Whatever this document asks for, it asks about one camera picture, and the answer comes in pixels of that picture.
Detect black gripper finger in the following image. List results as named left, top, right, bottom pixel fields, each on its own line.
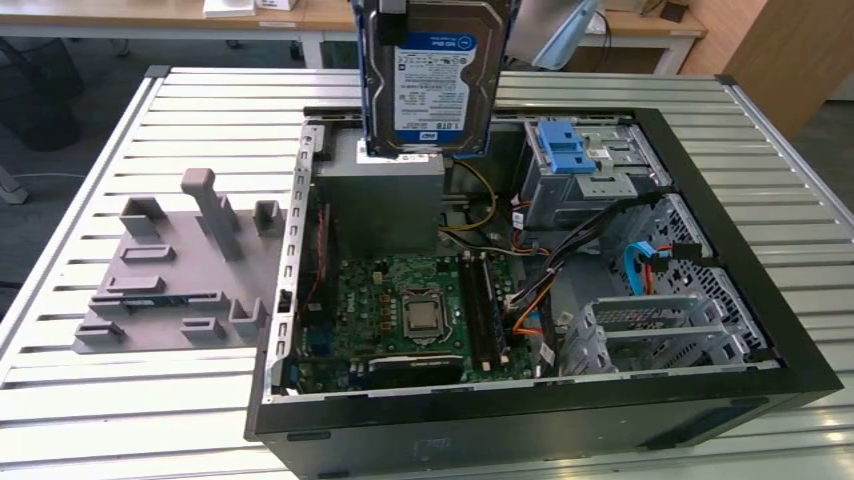
left=377, top=0, right=409, bottom=50

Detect hard disk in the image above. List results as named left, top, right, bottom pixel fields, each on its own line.
left=355, top=0, right=514, bottom=162

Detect blue drive latch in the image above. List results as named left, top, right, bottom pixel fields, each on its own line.
left=535, top=121, right=596, bottom=175

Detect grey power supply unit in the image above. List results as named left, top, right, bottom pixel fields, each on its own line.
left=311, top=124, right=447, bottom=259

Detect wooden desk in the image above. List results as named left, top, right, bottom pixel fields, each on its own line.
left=297, top=0, right=710, bottom=76
left=0, top=0, right=303, bottom=56

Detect metal optical drive cage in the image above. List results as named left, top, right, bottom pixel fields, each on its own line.
left=518, top=119, right=674, bottom=234

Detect CPU socket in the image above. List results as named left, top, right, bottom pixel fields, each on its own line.
left=397, top=287, right=453, bottom=347

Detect green motherboard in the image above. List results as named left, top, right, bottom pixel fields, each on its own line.
left=292, top=252, right=535, bottom=396

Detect black RAM slot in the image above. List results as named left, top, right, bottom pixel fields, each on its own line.
left=457, top=253, right=489, bottom=370
left=471, top=253, right=503, bottom=369

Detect silver CPU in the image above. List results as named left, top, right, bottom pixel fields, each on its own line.
left=404, top=299, right=445, bottom=335

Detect RAM stick in motherboard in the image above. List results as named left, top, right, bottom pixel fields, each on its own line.
left=480, top=257, right=515, bottom=364

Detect wooden cabinet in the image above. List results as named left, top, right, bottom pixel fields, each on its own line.
left=679, top=0, right=854, bottom=139

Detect grey parts rack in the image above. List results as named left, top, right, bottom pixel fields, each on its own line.
left=70, top=167, right=293, bottom=357

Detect white stand foot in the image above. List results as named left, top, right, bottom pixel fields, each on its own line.
left=0, top=164, right=32, bottom=205

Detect black graphics card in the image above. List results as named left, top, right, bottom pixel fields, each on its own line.
left=363, top=352, right=467, bottom=390

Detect black PC case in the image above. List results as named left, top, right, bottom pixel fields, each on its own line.
left=243, top=104, right=846, bottom=476

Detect yellow power wires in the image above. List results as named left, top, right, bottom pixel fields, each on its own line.
left=437, top=158, right=500, bottom=234

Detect thin red wire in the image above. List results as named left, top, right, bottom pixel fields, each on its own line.
left=299, top=204, right=335, bottom=314

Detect red orange wire bundle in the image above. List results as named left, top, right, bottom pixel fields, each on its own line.
left=507, top=197, right=556, bottom=257

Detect blue data wire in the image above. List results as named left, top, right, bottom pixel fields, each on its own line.
left=623, top=239, right=670, bottom=300

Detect red data wire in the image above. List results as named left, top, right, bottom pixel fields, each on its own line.
left=644, top=243, right=676, bottom=281

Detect orange wires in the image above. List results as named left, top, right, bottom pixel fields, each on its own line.
left=511, top=304, right=547, bottom=337

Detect black wire connector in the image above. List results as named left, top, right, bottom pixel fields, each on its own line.
left=668, top=241, right=726, bottom=267

